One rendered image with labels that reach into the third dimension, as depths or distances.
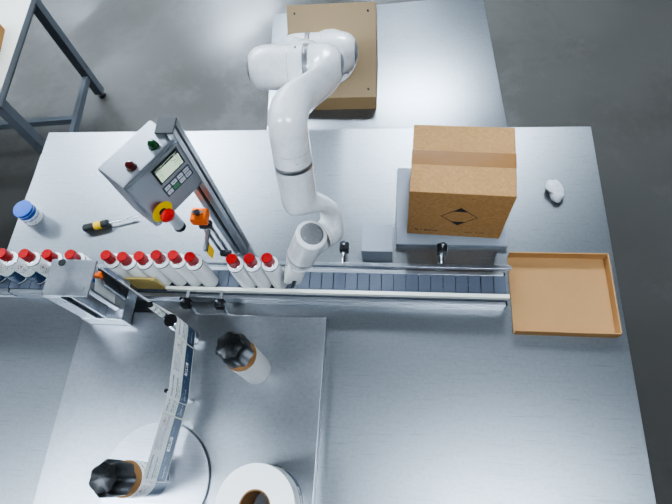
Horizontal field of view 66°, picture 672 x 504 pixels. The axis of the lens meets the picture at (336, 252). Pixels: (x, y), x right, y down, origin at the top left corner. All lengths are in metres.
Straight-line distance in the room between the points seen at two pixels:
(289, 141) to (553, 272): 1.00
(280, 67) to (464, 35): 1.23
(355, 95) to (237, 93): 1.48
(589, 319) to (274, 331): 0.96
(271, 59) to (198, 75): 2.34
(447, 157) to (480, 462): 0.87
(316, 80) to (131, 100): 2.52
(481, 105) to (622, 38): 1.76
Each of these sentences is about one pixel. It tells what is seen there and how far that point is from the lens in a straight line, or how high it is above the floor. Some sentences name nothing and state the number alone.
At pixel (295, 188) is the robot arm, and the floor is 1.39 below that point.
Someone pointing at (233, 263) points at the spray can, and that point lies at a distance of 1.51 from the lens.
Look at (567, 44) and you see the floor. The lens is 3.60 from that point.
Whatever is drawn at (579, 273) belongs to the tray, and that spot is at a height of 0.83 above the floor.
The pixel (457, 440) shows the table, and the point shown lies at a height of 0.83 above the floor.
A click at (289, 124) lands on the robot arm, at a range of 1.13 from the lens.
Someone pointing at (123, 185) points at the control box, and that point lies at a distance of 1.25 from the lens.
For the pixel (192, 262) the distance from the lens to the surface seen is 1.57.
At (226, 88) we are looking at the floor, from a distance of 3.43.
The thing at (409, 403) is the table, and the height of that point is 0.83.
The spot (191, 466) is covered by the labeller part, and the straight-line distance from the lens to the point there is 1.62.
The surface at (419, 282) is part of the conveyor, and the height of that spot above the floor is 0.88.
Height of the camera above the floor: 2.41
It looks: 65 degrees down
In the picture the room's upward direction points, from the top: 13 degrees counter-clockwise
